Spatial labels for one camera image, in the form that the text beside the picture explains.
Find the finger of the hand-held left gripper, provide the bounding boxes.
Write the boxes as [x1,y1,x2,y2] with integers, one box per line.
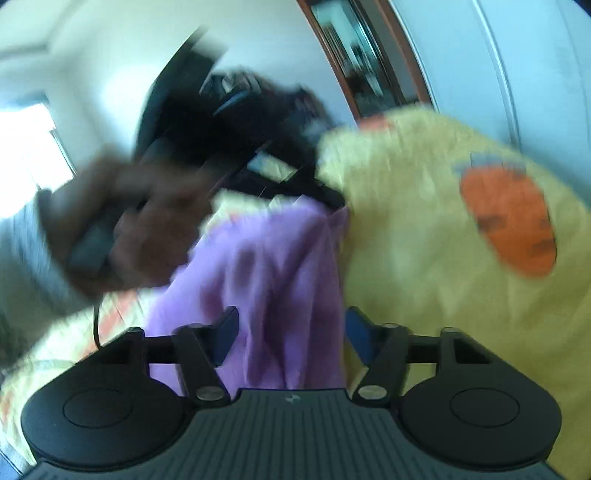
[222,152,348,215]

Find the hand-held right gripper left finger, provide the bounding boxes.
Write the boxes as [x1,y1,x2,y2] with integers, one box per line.
[117,305,241,409]

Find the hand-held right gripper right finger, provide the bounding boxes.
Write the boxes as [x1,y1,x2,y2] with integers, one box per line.
[344,305,492,408]

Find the purple shirt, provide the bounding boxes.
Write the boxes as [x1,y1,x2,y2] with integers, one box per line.
[145,200,352,394]

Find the person's left forearm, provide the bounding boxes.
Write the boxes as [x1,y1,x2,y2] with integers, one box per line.
[0,193,95,370]

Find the person's left hand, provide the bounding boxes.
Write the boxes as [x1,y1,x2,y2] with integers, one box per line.
[48,150,219,297]

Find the yellow printed bedspread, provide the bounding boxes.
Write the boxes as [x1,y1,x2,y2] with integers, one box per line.
[0,108,591,464]

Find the window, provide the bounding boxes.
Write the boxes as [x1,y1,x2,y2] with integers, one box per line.
[0,99,78,197]

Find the black cable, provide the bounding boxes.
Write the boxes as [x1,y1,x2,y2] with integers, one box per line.
[91,299,106,349]

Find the wooden door frame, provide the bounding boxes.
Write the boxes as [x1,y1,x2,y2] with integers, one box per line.
[298,0,435,124]

